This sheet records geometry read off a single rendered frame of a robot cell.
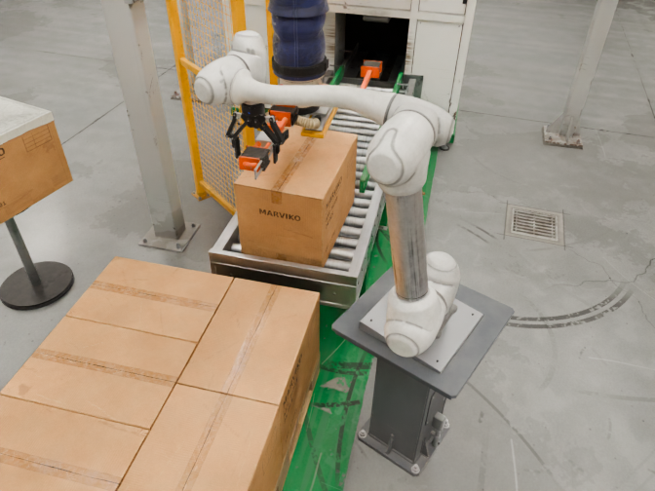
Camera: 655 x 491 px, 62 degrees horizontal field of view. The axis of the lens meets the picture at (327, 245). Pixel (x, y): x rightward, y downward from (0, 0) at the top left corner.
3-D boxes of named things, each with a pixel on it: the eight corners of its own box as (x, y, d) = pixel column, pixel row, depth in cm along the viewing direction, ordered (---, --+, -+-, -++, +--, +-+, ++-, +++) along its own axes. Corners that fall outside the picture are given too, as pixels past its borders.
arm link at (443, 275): (456, 296, 199) (472, 252, 184) (441, 330, 186) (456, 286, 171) (415, 279, 203) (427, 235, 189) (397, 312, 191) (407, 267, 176)
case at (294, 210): (284, 188, 304) (282, 123, 278) (354, 201, 295) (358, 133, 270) (241, 254, 259) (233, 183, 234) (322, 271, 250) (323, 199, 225)
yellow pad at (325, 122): (319, 102, 253) (319, 92, 249) (340, 104, 251) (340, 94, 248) (300, 135, 227) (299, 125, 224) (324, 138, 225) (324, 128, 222)
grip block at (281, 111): (274, 115, 219) (274, 101, 215) (298, 118, 218) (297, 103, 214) (268, 125, 213) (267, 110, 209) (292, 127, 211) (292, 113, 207)
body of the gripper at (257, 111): (268, 96, 176) (270, 123, 182) (244, 94, 177) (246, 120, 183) (261, 106, 170) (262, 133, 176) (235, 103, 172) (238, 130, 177)
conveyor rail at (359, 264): (406, 101, 430) (409, 78, 418) (413, 102, 429) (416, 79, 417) (345, 304, 255) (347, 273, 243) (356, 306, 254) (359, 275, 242)
